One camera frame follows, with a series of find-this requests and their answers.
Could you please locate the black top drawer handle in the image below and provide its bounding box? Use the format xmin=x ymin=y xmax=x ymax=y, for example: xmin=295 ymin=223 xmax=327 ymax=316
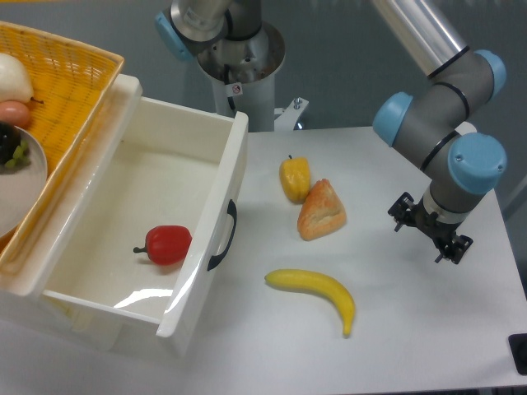
xmin=207 ymin=199 xmax=238 ymax=272

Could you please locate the white drawer cabinet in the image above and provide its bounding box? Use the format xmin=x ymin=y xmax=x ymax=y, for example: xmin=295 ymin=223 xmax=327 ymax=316
xmin=0 ymin=73 xmax=190 ymax=358

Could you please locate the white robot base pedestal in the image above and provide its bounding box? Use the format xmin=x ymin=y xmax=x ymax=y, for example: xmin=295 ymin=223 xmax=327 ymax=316
xmin=197 ymin=22 xmax=286 ymax=132

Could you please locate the yellow banana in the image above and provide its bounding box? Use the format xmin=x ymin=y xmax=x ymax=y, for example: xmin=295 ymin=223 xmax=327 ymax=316
xmin=264 ymin=269 xmax=356 ymax=337

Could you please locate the black corner device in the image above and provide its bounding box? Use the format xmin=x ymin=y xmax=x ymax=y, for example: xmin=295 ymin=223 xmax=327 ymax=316
xmin=508 ymin=333 xmax=527 ymax=376

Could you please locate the white top drawer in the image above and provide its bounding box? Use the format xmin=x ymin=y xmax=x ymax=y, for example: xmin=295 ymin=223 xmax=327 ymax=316
xmin=44 ymin=98 xmax=248 ymax=346

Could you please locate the white plate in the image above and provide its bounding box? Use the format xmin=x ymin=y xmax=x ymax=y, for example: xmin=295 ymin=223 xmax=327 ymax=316
xmin=1 ymin=128 xmax=48 ymax=238

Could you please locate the yellow woven basket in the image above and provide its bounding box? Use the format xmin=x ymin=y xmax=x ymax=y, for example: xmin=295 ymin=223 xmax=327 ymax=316
xmin=1 ymin=21 xmax=124 ymax=273

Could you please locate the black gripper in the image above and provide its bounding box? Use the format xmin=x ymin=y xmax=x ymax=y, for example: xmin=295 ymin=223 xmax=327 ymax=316
xmin=388 ymin=192 xmax=473 ymax=264

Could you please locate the dark grape bunch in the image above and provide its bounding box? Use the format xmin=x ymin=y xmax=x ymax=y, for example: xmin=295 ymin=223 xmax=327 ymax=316
xmin=1 ymin=121 xmax=30 ymax=170

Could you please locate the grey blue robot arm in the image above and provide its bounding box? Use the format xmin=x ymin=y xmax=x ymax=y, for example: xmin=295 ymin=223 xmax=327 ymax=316
xmin=156 ymin=1 xmax=507 ymax=263

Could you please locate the metal table bracket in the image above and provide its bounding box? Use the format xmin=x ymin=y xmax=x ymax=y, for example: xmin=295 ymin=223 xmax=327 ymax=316
xmin=274 ymin=97 xmax=309 ymax=132

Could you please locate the red bell pepper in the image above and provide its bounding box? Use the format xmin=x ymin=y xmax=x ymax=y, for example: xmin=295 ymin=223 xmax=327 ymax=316
xmin=133 ymin=225 xmax=192 ymax=266

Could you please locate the orange bread piece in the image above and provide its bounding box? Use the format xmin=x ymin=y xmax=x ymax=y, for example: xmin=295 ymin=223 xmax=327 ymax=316
xmin=297 ymin=179 xmax=347 ymax=241

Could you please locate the pink sausage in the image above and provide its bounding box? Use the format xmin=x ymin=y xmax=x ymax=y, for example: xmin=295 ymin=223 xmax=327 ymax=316
xmin=0 ymin=101 xmax=30 ymax=128

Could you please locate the yellow bell pepper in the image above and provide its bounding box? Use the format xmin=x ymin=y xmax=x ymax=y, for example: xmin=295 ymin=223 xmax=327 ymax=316
xmin=279 ymin=156 xmax=310 ymax=204

